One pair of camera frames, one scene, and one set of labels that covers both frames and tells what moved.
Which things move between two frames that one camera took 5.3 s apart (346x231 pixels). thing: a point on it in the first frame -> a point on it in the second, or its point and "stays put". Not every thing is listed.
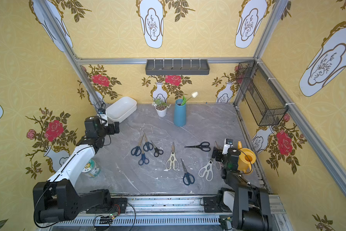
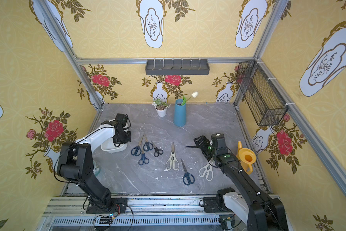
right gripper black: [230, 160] -> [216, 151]
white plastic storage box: [121, 109] -> [110, 147]
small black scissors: [157, 150] stays put
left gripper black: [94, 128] -> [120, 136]
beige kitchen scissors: [172, 161] stays put
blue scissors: [137, 150] stays put
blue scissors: [147, 146] stays put
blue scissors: [143, 160] stays put
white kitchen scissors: [207, 169] stays put
